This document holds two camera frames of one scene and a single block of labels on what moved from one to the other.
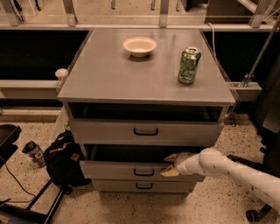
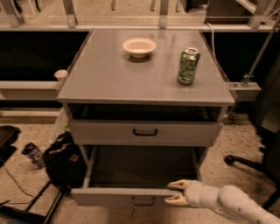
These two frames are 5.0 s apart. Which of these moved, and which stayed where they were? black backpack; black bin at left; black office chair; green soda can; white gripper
Moved: white gripper
Stayed: black bin at left; black backpack; black office chair; green soda can
